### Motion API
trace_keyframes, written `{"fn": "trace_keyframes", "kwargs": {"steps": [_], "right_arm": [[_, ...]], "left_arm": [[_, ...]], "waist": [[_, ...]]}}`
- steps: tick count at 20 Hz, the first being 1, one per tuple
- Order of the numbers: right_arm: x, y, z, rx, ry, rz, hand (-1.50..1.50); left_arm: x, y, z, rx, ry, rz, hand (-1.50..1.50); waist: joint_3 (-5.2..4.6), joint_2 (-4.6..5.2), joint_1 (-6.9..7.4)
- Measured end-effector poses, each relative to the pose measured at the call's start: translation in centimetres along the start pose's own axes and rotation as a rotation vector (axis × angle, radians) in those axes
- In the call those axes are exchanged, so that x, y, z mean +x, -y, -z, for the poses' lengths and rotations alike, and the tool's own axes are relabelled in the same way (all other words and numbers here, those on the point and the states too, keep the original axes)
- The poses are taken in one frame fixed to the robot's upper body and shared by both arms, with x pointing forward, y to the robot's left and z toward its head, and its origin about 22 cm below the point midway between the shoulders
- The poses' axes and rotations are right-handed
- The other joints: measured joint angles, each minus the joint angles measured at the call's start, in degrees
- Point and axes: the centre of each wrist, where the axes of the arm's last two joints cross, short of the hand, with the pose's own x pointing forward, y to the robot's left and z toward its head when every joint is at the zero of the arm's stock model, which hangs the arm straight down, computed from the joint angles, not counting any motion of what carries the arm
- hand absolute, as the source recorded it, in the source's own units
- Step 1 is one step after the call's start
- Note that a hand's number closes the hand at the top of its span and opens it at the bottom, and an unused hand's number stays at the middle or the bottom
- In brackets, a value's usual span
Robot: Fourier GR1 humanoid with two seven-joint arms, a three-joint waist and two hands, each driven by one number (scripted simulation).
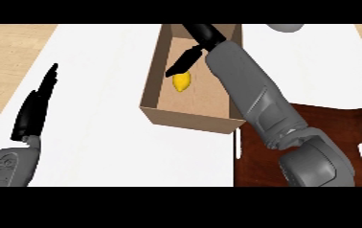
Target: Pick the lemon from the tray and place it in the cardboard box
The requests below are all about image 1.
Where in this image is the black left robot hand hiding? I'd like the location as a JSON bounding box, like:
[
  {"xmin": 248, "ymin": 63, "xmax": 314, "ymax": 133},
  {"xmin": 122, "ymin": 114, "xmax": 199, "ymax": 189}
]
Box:
[{"xmin": 10, "ymin": 62, "xmax": 59, "ymax": 143}]

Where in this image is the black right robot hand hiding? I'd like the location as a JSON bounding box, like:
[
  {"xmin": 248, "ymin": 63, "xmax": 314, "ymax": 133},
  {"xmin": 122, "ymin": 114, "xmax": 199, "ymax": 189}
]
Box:
[{"xmin": 164, "ymin": 23, "xmax": 227, "ymax": 79}]

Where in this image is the yellow lemon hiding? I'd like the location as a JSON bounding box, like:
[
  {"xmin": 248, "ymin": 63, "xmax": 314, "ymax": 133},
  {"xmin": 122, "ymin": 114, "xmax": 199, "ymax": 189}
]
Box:
[{"xmin": 171, "ymin": 71, "xmax": 192, "ymax": 93}]

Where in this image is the brown cardboard box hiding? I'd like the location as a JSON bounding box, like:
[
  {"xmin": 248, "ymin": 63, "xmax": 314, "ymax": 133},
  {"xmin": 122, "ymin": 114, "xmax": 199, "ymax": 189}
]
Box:
[{"xmin": 138, "ymin": 23, "xmax": 246, "ymax": 135}]

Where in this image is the dark brown wooden tray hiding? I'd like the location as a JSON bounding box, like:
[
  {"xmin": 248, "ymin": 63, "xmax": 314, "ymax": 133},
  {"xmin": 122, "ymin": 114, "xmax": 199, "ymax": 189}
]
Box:
[{"xmin": 233, "ymin": 103, "xmax": 362, "ymax": 188}]

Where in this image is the grey rounded object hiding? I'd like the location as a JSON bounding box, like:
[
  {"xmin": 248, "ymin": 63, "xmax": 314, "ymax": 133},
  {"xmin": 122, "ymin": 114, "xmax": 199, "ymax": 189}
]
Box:
[{"xmin": 265, "ymin": 23, "xmax": 305, "ymax": 34}]

